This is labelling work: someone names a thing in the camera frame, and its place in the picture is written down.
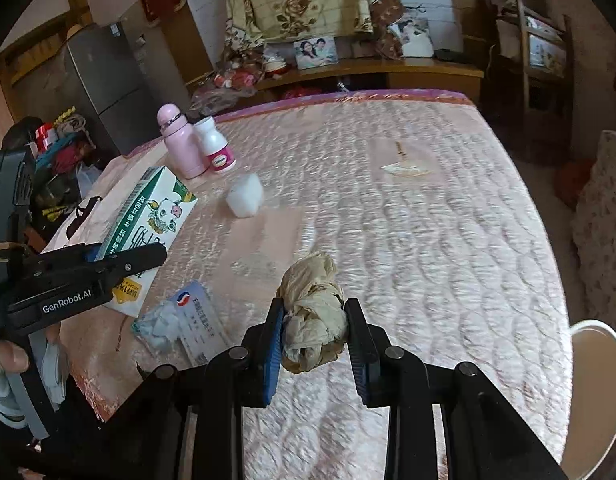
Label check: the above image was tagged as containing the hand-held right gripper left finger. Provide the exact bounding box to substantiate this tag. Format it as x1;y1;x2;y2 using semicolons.
113;297;286;480

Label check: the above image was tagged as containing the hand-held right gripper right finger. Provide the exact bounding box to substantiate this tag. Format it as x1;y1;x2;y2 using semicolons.
344;298;569;480

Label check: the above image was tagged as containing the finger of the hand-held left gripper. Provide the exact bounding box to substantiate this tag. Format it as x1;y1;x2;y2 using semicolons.
25;243;103;273
88;244;168;283

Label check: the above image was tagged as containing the green white milk carton box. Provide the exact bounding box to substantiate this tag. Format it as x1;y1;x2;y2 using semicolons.
95;166;199;318

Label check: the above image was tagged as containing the beige paper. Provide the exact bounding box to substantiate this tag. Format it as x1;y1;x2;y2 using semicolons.
275;251;350;373

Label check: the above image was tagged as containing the white round bin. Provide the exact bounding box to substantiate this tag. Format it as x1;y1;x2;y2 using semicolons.
560;319;616;480

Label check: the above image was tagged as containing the person's left hand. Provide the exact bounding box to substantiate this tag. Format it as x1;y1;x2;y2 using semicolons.
0;337;33;376

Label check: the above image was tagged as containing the blue white flat packet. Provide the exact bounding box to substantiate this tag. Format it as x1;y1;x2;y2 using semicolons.
170;280;234;368

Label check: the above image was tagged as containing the pile of assorted bags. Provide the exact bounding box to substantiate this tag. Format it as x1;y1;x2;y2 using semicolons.
3;107;104;221

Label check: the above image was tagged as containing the pink thermos bottle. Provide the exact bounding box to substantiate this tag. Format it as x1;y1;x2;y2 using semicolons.
156;103;209;180

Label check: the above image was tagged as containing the white crumpled tissue ball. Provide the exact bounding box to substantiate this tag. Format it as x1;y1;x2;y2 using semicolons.
225;172;264;218

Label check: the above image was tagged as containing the white bottle pink label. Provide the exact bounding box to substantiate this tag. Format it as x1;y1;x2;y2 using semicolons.
194;116;237;175

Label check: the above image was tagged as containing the grey refrigerator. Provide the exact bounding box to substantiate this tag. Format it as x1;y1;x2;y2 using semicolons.
63;22;161;156

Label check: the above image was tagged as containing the clear plastic bag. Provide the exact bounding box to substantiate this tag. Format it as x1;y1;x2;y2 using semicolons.
190;85;239;116

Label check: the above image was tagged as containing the red pink fabric bundle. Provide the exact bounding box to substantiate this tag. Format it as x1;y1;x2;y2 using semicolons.
213;67;261;96

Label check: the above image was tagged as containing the framed couple photo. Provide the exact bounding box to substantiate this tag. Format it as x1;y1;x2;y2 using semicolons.
294;35;340;71

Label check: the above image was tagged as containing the orange plastic bag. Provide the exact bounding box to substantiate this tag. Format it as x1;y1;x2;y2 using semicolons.
553;159;596;208

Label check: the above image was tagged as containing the floral sofa cover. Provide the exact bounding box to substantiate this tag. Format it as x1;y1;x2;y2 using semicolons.
570;130;616;321

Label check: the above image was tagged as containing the wooden headboard shelf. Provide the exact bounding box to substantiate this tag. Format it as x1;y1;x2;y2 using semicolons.
253;57;485;106

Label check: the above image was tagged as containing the yellow floral hanging cloth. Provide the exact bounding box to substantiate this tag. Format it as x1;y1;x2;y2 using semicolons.
225;0;384;43

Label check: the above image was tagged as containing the dark wooden rack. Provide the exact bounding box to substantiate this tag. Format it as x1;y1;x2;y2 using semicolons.
475;0;574;161

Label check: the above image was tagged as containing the wedding photo print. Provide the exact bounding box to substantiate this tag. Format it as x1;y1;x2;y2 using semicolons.
388;16;434;58

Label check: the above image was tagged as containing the brown patterned cloth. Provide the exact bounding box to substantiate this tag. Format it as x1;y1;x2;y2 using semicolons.
370;0;406;58

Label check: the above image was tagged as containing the white bag black handle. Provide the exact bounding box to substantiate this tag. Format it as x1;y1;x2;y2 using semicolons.
43;195;106;256

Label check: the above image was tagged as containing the grey lanyard strap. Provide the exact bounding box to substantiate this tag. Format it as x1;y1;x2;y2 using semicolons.
5;330;64;441

